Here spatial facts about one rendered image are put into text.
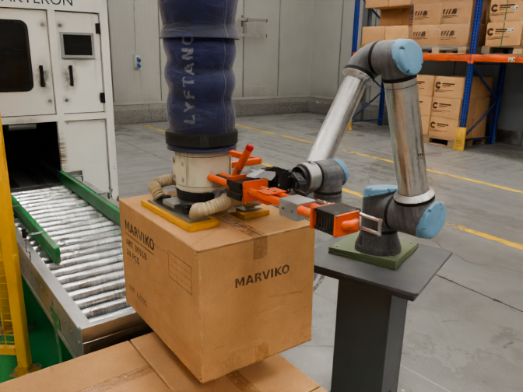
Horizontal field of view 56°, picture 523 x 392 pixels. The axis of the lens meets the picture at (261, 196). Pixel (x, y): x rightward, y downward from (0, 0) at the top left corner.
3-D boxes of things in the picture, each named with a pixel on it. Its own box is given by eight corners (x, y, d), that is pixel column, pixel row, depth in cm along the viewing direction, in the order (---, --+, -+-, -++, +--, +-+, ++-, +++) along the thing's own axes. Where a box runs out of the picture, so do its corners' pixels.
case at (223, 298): (125, 301, 184) (118, 198, 174) (218, 275, 207) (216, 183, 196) (201, 384, 137) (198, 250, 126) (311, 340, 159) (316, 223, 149)
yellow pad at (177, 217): (140, 205, 166) (139, 190, 165) (167, 201, 172) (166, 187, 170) (189, 233, 140) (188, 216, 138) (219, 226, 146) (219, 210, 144)
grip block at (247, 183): (224, 197, 140) (224, 176, 138) (252, 191, 145) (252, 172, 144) (241, 204, 133) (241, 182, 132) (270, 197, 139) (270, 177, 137)
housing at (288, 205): (277, 215, 123) (278, 197, 122) (298, 210, 127) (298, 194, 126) (296, 222, 118) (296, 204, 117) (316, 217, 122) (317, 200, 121)
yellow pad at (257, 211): (190, 197, 177) (190, 183, 176) (214, 193, 183) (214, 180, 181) (244, 221, 151) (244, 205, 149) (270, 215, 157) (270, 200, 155)
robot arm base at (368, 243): (361, 239, 220) (362, 218, 217) (404, 246, 212) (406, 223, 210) (349, 251, 203) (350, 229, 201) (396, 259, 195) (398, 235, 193)
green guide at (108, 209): (59, 181, 387) (58, 169, 385) (73, 179, 393) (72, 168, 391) (144, 244, 265) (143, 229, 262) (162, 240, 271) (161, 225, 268)
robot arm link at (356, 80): (351, 36, 178) (272, 203, 171) (378, 33, 169) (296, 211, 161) (369, 54, 186) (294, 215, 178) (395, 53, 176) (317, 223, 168)
